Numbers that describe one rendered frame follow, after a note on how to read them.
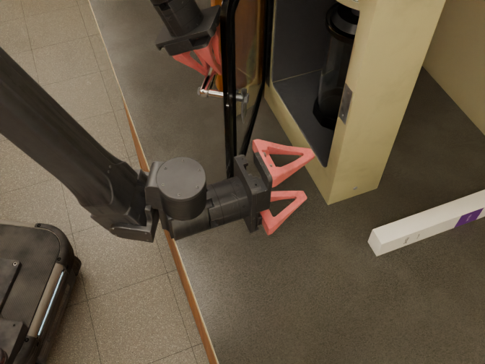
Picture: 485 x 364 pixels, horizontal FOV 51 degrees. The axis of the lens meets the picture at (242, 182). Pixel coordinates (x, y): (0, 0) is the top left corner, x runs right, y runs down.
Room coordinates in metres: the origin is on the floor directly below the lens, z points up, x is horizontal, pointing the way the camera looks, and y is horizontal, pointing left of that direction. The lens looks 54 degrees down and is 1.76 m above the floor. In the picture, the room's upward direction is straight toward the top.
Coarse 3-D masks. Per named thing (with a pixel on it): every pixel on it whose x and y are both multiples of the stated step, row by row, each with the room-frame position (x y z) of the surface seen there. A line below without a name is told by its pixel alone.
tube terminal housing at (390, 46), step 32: (384, 0) 0.56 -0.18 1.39; (416, 0) 0.57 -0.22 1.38; (384, 32) 0.56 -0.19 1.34; (416, 32) 0.58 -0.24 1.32; (352, 64) 0.57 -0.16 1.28; (384, 64) 0.57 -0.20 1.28; (416, 64) 0.59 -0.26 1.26; (352, 96) 0.55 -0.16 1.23; (384, 96) 0.57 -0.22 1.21; (288, 128) 0.73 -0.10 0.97; (352, 128) 0.56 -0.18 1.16; (384, 128) 0.58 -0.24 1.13; (352, 160) 0.56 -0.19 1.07; (384, 160) 0.59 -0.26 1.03; (320, 192) 0.58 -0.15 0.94; (352, 192) 0.57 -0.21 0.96
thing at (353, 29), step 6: (336, 6) 0.75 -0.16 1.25; (342, 6) 0.74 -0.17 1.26; (336, 12) 0.72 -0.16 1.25; (342, 12) 0.72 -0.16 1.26; (348, 12) 0.72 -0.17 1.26; (354, 12) 0.72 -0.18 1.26; (336, 18) 0.71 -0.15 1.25; (342, 18) 0.71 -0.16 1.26; (348, 18) 0.71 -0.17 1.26; (354, 18) 0.71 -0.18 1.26; (336, 24) 0.70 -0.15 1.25; (342, 24) 0.70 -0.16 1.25; (348, 24) 0.69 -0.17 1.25; (354, 24) 0.69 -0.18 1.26; (342, 30) 0.69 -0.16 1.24; (348, 30) 0.69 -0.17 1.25; (354, 30) 0.68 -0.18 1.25
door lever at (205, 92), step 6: (210, 66) 0.65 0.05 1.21; (210, 72) 0.63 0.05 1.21; (216, 72) 0.63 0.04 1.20; (204, 78) 0.62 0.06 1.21; (210, 78) 0.62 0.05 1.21; (216, 78) 0.63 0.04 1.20; (204, 84) 0.60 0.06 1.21; (210, 84) 0.60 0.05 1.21; (198, 90) 0.59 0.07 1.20; (204, 90) 0.59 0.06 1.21; (210, 90) 0.59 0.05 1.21; (216, 90) 0.59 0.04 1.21; (204, 96) 0.59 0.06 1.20; (210, 96) 0.59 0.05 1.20; (216, 96) 0.58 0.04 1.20; (222, 96) 0.58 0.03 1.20
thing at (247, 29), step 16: (224, 0) 0.56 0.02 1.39; (240, 0) 0.62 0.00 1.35; (256, 0) 0.73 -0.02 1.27; (224, 16) 0.54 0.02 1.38; (240, 16) 0.62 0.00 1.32; (256, 16) 0.73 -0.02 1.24; (224, 32) 0.54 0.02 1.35; (240, 32) 0.62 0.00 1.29; (256, 32) 0.74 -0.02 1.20; (224, 48) 0.54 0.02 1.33; (240, 48) 0.62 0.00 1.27; (256, 48) 0.74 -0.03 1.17; (224, 64) 0.54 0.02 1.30; (240, 64) 0.62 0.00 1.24; (256, 64) 0.74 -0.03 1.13; (224, 80) 0.54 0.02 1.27; (240, 80) 0.62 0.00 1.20; (256, 80) 0.75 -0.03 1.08; (224, 96) 0.54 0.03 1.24; (256, 96) 0.75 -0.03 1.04; (224, 112) 0.54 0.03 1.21; (240, 112) 0.62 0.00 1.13; (224, 128) 0.54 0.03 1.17; (240, 128) 0.62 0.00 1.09; (240, 144) 0.61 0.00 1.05
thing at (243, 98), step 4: (244, 88) 0.59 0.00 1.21; (236, 92) 0.58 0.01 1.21; (244, 92) 0.58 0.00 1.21; (236, 96) 0.58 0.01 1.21; (240, 96) 0.58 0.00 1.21; (244, 96) 0.57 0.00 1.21; (248, 96) 0.58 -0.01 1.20; (236, 100) 0.58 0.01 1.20; (240, 100) 0.57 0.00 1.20; (244, 100) 0.57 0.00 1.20; (244, 104) 0.57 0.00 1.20; (244, 108) 0.57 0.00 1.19; (244, 112) 0.57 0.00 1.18; (244, 116) 0.57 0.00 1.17; (244, 120) 0.57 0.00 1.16
